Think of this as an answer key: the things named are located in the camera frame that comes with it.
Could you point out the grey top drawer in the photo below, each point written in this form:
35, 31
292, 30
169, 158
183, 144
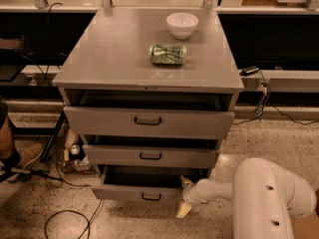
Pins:
149, 123

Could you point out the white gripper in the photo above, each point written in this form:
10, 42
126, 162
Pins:
189, 195

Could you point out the black power adapter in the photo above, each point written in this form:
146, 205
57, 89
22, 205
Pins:
249, 71

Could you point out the wire basket with items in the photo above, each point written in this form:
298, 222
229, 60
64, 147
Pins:
70, 156

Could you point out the grey drawer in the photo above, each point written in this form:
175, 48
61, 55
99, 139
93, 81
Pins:
149, 123
141, 183
150, 156

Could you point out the grey bottom drawer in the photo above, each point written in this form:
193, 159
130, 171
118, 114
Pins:
141, 183

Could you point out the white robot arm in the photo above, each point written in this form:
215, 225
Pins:
264, 197

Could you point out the grey middle drawer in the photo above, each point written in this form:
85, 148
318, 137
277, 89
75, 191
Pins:
150, 156

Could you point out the grey drawer cabinet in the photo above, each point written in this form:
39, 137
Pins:
111, 68

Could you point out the cardboard box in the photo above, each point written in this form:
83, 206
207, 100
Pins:
306, 227

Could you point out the white bowl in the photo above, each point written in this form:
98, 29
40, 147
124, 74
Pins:
181, 25

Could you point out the person leg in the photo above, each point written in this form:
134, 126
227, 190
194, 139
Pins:
7, 147

